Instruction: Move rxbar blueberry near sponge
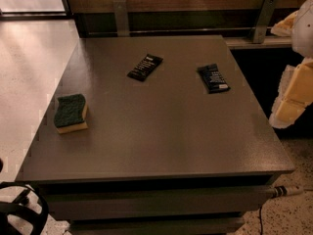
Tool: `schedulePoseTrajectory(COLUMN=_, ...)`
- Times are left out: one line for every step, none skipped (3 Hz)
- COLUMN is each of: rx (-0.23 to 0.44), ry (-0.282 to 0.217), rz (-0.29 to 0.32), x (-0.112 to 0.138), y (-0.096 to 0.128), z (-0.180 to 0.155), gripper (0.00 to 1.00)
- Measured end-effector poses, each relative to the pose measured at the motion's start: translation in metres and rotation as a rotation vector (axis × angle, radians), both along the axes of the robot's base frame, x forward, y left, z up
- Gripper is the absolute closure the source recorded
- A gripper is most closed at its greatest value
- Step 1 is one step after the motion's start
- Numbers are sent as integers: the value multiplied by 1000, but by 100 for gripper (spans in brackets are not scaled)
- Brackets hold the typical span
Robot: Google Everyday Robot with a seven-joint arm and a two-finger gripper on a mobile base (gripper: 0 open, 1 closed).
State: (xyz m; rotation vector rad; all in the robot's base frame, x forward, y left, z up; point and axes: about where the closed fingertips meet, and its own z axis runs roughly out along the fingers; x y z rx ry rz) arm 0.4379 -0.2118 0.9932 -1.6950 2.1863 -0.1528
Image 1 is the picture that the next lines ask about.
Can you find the left metal wall bracket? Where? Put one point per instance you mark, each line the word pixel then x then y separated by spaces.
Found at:
pixel 121 18

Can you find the black snack bar wrapper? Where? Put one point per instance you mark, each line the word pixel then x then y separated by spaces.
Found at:
pixel 145 67

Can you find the metal wall bracket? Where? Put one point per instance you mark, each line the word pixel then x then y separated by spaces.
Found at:
pixel 258 32
pixel 121 18

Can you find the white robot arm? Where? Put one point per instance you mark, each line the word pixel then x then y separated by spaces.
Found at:
pixel 302 39

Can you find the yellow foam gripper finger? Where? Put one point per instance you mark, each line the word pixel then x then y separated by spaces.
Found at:
pixel 295 94
pixel 285 27

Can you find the right metal wall bracket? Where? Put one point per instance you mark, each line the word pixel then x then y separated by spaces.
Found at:
pixel 258 32

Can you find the green and yellow sponge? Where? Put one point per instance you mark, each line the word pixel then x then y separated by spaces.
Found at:
pixel 71 114

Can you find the grey drawer cabinet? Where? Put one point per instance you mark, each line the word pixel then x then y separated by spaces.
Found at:
pixel 159 157

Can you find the dark blueberry rxbar wrapper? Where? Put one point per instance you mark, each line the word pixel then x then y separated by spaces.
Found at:
pixel 212 79

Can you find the black chair base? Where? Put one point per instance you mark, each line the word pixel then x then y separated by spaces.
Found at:
pixel 18 207

